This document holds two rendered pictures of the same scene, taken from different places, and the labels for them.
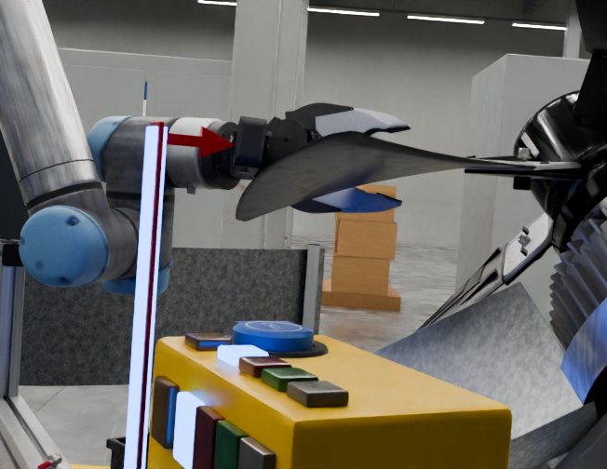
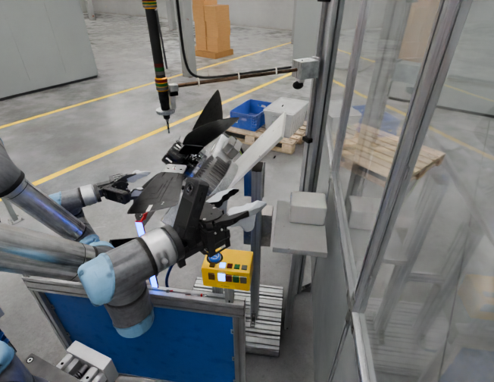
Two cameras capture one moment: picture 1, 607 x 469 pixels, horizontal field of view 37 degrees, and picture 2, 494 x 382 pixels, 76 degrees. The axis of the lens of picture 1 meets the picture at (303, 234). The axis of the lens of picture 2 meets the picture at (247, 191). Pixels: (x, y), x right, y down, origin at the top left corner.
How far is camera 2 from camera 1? 0.90 m
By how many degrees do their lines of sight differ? 60
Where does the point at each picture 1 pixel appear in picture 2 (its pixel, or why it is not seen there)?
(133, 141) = (70, 203)
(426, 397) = (247, 257)
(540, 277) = (8, 61)
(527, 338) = not seen: hidden behind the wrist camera
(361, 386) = (239, 260)
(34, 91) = (62, 217)
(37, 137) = (70, 227)
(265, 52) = not seen: outside the picture
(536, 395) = not seen: hidden behind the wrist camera
